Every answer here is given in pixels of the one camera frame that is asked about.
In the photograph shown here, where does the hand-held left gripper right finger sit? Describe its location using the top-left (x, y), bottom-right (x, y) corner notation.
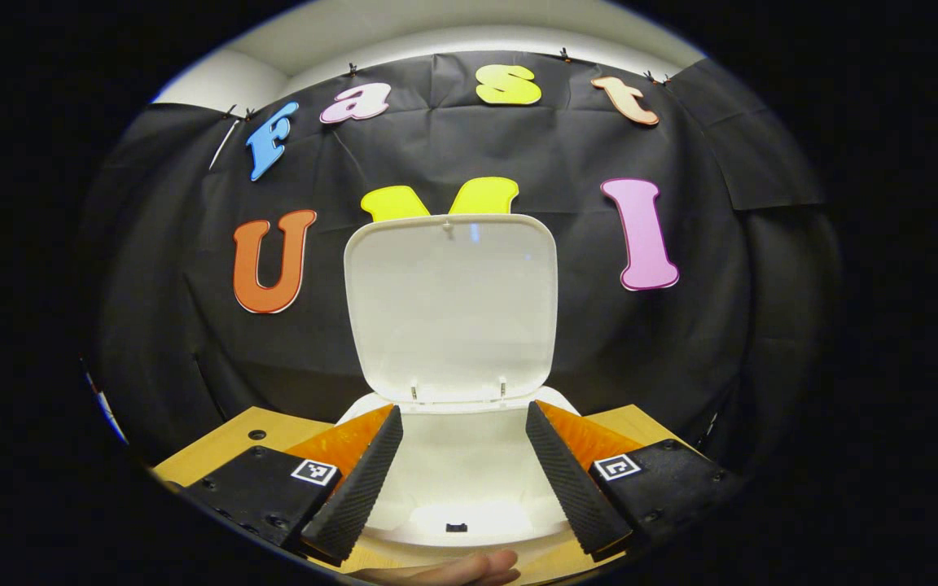
top-left (524, 399), bottom-right (743, 562)

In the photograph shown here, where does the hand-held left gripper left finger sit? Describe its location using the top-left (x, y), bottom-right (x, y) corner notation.
top-left (180, 403), bottom-right (405, 566)

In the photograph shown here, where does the white desktop garbage bin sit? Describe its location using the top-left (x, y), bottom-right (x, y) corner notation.
top-left (331, 213), bottom-right (584, 548)

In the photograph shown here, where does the wooden desktop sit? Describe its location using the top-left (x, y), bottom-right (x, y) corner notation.
top-left (151, 405), bottom-right (698, 586)

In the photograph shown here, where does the black backdrop cloth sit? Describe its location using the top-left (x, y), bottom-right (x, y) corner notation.
top-left (82, 50), bottom-right (844, 473)

